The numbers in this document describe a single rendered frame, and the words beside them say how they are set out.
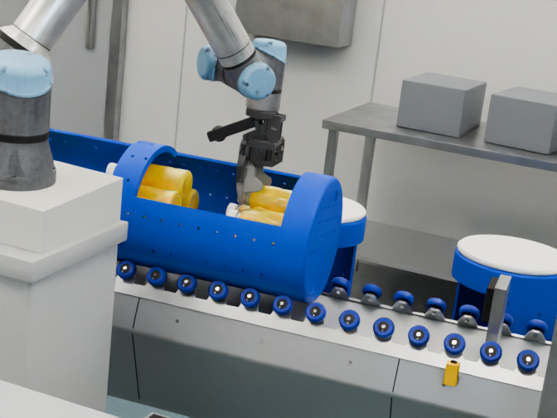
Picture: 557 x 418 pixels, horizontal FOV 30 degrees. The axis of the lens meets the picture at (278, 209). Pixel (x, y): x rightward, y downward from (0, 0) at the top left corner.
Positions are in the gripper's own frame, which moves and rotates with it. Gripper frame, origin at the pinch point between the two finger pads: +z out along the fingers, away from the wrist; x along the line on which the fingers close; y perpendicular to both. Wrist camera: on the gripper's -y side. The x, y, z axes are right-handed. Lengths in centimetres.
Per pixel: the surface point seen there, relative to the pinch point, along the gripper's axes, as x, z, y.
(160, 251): -13.8, 12.4, -12.7
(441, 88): 251, 1, 2
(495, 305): -6, 10, 60
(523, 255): 37, 10, 61
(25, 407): -161, -28, 42
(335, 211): 4.7, 0.3, 20.5
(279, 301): -11.5, 18.2, 15.1
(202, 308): -12.6, 23.4, -1.9
